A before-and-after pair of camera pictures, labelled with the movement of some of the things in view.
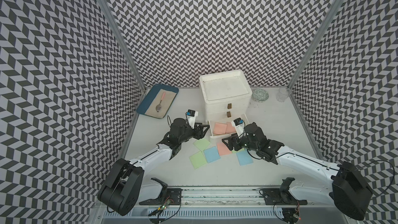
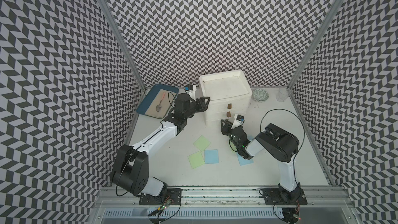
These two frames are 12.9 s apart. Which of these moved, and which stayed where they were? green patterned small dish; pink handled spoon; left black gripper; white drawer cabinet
Moved: left black gripper
Stayed: white drawer cabinet; green patterned small dish; pink handled spoon
